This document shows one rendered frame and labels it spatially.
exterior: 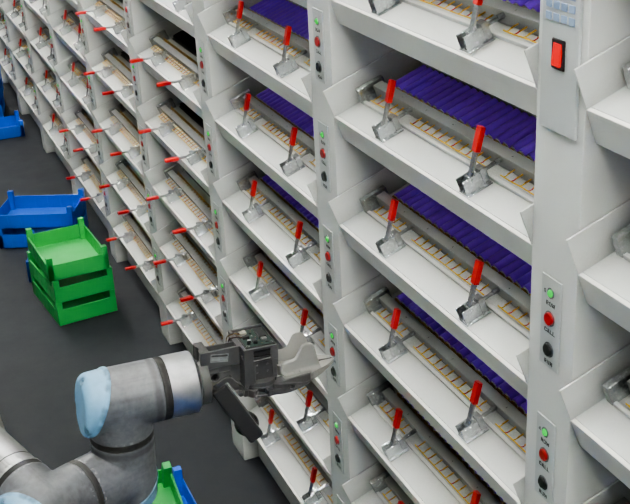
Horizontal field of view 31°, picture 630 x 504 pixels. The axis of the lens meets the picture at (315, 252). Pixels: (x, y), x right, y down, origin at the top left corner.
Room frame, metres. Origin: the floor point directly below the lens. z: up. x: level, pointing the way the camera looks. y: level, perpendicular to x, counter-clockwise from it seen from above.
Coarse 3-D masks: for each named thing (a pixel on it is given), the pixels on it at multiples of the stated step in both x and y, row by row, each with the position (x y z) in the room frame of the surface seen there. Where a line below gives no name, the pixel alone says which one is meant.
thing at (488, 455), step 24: (360, 288) 1.83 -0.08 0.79; (384, 288) 1.84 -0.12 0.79; (360, 312) 1.83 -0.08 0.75; (384, 312) 1.81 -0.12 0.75; (360, 336) 1.77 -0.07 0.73; (384, 336) 1.74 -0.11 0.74; (384, 360) 1.68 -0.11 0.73; (408, 360) 1.66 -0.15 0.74; (432, 360) 1.63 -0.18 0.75; (408, 384) 1.60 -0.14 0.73; (432, 384) 1.57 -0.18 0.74; (456, 384) 1.55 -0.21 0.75; (432, 408) 1.52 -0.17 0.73; (456, 408) 1.50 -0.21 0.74; (480, 408) 1.48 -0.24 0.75; (456, 432) 1.45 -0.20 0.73; (480, 456) 1.38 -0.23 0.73; (504, 456) 1.37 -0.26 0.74; (504, 480) 1.32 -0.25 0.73
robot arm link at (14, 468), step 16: (0, 432) 1.37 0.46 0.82; (0, 448) 1.34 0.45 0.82; (16, 448) 1.34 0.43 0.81; (0, 464) 1.31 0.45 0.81; (16, 464) 1.31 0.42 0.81; (32, 464) 1.31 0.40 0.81; (64, 464) 1.32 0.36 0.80; (80, 464) 1.32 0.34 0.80; (0, 480) 1.29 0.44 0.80; (16, 480) 1.28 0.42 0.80; (32, 480) 1.28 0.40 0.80; (48, 480) 1.28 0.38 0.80; (64, 480) 1.28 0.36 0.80; (80, 480) 1.29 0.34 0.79; (96, 480) 1.30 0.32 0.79; (0, 496) 1.26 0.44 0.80; (16, 496) 1.25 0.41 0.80; (32, 496) 1.25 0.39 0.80; (48, 496) 1.25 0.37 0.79; (64, 496) 1.26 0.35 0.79; (80, 496) 1.27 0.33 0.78; (96, 496) 1.28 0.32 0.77
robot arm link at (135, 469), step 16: (96, 448) 1.34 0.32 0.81; (112, 448) 1.32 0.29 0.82; (128, 448) 1.33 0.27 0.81; (144, 448) 1.34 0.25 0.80; (96, 464) 1.32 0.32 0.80; (112, 464) 1.32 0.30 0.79; (128, 464) 1.33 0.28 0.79; (144, 464) 1.34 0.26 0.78; (112, 480) 1.31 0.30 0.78; (128, 480) 1.32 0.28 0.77; (144, 480) 1.34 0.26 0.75; (112, 496) 1.30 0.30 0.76; (128, 496) 1.32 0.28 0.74; (144, 496) 1.34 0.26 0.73
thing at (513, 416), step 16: (384, 304) 1.80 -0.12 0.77; (400, 320) 1.75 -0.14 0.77; (416, 320) 1.72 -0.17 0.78; (416, 336) 1.70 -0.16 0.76; (432, 336) 1.66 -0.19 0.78; (432, 352) 1.65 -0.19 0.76; (448, 352) 1.60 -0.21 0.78; (464, 368) 1.55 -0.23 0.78; (464, 384) 1.53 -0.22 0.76; (496, 400) 1.45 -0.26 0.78; (512, 416) 1.41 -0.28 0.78
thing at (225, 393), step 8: (224, 384) 1.41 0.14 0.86; (216, 392) 1.40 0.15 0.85; (224, 392) 1.40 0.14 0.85; (232, 392) 1.42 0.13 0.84; (216, 400) 1.40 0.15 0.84; (224, 400) 1.40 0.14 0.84; (232, 400) 1.41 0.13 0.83; (224, 408) 1.40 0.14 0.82; (232, 408) 1.41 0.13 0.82; (240, 408) 1.41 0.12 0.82; (232, 416) 1.41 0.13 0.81; (240, 416) 1.41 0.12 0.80; (248, 416) 1.41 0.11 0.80; (256, 416) 1.44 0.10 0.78; (240, 424) 1.41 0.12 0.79; (248, 424) 1.41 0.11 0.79; (256, 424) 1.42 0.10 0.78; (240, 432) 1.42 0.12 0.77; (248, 432) 1.41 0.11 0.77; (256, 432) 1.42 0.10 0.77; (248, 440) 1.42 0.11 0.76
